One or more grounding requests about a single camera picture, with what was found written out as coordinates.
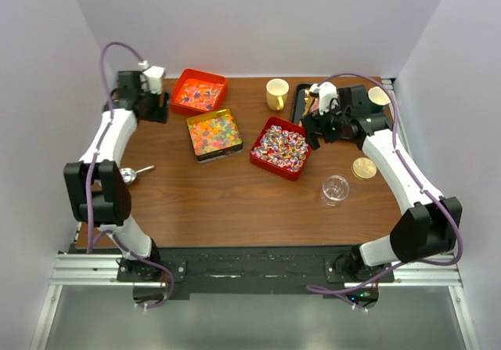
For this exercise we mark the clear plastic jar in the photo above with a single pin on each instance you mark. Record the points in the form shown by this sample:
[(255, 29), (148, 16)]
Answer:
[(335, 189)]

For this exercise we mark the silver metal scoop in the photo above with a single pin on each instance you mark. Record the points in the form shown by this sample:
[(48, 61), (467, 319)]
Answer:
[(129, 175)]

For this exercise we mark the red tray of lollipops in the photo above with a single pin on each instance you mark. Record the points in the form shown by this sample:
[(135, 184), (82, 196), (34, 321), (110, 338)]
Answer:
[(281, 148)]

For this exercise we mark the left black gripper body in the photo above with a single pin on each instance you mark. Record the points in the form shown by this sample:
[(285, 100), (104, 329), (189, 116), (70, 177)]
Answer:
[(153, 111)]

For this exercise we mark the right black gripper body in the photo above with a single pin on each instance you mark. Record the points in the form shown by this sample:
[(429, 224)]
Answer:
[(331, 124)]

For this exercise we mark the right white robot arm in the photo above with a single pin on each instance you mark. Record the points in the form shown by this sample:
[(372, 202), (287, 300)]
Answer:
[(429, 222)]

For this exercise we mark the aluminium frame rail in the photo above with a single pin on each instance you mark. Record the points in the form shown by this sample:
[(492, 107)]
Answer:
[(102, 270)]

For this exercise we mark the orange tray of candies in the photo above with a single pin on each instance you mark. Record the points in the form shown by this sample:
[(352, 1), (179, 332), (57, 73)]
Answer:
[(198, 92)]

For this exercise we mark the yellow mug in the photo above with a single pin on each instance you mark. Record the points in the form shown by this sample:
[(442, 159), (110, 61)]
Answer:
[(277, 91)]

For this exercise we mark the gold jar lid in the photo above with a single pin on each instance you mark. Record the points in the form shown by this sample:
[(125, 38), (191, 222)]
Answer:
[(363, 168)]

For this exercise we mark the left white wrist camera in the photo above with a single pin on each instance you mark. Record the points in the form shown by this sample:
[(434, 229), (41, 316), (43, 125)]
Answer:
[(154, 76)]

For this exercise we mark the black serving tray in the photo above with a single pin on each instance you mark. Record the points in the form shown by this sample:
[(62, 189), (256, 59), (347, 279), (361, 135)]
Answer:
[(298, 102)]

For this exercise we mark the dark green mug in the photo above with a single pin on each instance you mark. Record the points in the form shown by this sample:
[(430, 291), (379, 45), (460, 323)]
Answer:
[(379, 99)]

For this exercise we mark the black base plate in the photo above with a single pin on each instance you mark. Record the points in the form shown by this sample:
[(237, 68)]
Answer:
[(246, 270)]

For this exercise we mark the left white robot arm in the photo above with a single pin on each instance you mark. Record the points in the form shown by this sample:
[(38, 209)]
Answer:
[(97, 192)]

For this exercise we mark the gold tin of gummies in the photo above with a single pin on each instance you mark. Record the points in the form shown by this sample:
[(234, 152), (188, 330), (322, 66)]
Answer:
[(214, 135)]

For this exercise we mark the gold knife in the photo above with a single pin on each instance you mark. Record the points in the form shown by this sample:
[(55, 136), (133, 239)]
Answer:
[(309, 100)]

